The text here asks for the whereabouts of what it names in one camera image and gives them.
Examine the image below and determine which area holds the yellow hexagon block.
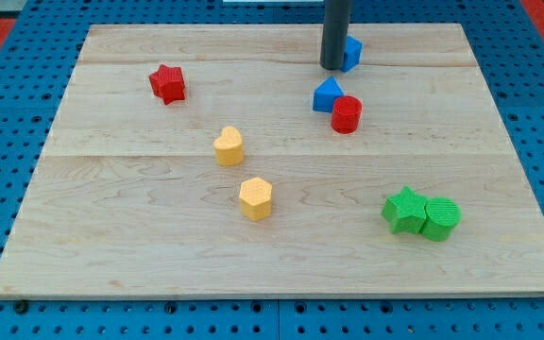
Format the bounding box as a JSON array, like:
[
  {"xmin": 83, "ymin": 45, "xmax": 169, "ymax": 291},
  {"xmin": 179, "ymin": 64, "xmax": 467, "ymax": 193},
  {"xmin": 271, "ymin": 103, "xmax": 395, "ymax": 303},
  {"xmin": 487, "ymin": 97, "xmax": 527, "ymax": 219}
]
[{"xmin": 239, "ymin": 177, "xmax": 272, "ymax": 221}]

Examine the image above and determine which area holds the green cylinder block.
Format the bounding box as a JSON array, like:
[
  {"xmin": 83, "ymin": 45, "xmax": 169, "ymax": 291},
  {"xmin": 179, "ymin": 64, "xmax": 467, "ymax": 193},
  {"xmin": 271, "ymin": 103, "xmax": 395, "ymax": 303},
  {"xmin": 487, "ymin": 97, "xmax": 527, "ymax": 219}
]
[{"xmin": 419, "ymin": 196, "xmax": 462, "ymax": 242}]

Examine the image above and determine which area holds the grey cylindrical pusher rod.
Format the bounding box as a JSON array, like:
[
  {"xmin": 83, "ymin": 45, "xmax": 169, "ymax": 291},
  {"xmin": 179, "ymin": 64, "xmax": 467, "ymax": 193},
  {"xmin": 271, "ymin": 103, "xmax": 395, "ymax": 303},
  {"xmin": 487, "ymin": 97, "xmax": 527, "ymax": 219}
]
[{"xmin": 319, "ymin": 0, "xmax": 353, "ymax": 70}]

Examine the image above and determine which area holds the blue cube block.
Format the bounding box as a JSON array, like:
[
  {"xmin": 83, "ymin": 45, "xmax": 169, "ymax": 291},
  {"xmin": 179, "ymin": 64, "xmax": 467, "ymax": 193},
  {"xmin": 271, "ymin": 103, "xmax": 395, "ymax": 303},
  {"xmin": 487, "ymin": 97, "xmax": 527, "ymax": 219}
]
[{"xmin": 340, "ymin": 35, "xmax": 363, "ymax": 73}]

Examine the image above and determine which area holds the light wooden board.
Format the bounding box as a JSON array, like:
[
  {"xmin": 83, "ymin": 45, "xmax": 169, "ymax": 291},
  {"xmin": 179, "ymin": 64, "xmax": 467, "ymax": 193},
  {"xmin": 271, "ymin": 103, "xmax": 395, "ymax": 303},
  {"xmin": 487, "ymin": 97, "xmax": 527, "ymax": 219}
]
[{"xmin": 0, "ymin": 24, "xmax": 544, "ymax": 300}]

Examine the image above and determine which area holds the red star block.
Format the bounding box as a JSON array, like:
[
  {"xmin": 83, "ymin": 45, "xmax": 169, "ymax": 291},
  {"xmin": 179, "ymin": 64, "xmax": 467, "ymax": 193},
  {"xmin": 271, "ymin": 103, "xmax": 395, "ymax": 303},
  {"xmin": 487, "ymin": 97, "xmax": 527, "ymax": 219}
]
[{"xmin": 148, "ymin": 64, "xmax": 185, "ymax": 105}]

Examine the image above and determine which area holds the red cylinder block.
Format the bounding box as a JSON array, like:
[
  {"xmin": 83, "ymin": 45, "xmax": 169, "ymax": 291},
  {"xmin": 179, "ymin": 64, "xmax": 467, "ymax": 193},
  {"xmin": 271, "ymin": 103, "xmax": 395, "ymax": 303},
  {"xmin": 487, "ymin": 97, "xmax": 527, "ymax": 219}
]
[{"xmin": 331, "ymin": 95, "xmax": 363, "ymax": 134}]

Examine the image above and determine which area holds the green star block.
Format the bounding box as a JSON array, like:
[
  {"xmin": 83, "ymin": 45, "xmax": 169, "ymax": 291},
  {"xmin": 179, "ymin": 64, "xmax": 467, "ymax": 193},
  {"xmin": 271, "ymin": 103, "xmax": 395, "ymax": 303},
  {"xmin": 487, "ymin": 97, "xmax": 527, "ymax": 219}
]
[{"xmin": 382, "ymin": 186, "xmax": 429, "ymax": 234}]

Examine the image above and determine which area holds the blue triangle block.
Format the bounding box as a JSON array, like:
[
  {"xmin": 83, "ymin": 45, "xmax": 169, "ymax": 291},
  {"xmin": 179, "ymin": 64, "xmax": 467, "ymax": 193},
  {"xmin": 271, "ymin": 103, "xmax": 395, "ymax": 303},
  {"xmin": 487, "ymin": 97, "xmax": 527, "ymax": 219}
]
[{"xmin": 313, "ymin": 76, "xmax": 344, "ymax": 113}]

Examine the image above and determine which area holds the yellow heart block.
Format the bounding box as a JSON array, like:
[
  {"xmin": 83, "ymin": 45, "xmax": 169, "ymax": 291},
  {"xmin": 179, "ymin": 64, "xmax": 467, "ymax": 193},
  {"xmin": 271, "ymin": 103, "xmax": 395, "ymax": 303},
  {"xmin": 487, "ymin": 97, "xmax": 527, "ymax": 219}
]
[{"xmin": 213, "ymin": 127, "xmax": 244, "ymax": 166}]

